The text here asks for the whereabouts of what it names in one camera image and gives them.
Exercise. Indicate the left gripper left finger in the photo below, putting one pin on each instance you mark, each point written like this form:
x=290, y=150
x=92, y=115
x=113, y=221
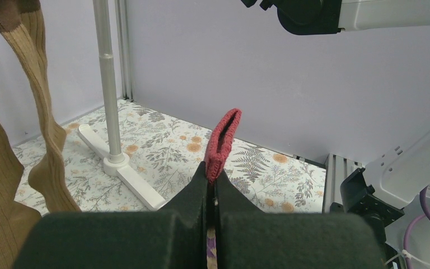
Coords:
x=172, y=237

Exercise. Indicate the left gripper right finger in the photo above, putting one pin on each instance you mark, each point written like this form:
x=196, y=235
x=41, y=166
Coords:
x=247, y=237

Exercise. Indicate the red striped sock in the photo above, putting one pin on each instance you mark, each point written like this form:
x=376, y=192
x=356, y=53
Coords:
x=218, y=150

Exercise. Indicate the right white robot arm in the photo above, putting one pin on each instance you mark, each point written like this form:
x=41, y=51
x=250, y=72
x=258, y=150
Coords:
x=356, y=94

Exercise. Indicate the silver drying rack stand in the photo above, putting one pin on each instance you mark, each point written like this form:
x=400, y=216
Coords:
x=115, y=162

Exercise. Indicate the tan brown-toe sock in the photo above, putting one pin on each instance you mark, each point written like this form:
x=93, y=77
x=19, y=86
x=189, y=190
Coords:
x=22, y=26

